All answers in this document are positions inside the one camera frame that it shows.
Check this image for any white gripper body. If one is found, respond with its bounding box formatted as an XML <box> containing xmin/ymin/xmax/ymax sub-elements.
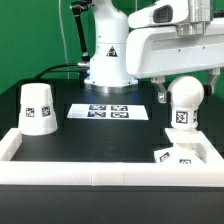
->
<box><xmin>126</xmin><ymin>23</ymin><xmax>224</xmax><ymax>79</ymax></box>

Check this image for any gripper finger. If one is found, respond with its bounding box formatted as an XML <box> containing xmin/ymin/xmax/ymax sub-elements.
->
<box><xmin>151</xmin><ymin>76</ymin><xmax>170</xmax><ymax>104</ymax></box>
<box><xmin>203</xmin><ymin>68</ymin><xmax>221</xmax><ymax>96</ymax></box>

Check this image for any white lamp bulb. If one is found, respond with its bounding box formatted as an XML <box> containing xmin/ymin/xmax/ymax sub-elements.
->
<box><xmin>168</xmin><ymin>76</ymin><xmax>204</xmax><ymax>131</ymax></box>

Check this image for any white lamp base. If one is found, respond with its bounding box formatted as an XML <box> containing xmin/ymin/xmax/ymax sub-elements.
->
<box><xmin>154</xmin><ymin>128</ymin><xmax>203</xmax><ymax>165</ymax></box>

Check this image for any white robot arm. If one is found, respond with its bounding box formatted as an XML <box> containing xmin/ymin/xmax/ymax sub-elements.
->
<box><xmin>84</xmin><ymin>0</ymin><xmax>224</xmax><ymax>103</ymax></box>

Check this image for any white lamp shade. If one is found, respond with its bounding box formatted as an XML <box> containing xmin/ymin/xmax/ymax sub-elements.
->
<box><xmin>18</xmin><ymin>83</ymin><xmax>58</xmax><ymax>136</ymax></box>

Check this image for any white marker sheet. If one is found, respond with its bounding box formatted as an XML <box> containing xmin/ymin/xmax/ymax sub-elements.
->
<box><xmin>67</xmin><ymin>104</ymin><xmax>148</xmax><ymax>120</ymax></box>

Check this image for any white U-shaped fence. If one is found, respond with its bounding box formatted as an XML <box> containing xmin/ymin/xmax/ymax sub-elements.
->
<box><xmin>0</xmin><ymin>128</ymin><xmax>224</xmax><ymax>187</ymax></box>

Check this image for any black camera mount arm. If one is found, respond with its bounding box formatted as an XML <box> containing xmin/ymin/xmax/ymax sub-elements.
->
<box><xmin>70</xmin><ymin>0</ymin><xmax>92</xmax><ymax>62</ymax></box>

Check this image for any black cable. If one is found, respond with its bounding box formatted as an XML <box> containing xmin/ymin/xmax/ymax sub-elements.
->
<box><xmin>34</xmin><ymin>61</ymin><xmax>91</xmax><ymax>80</ymax></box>

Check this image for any white cable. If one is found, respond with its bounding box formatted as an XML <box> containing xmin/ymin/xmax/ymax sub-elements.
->
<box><xmin>57</xmin><ymin>0</ymin><xmax>71</xmax><ymax>80</ymax></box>

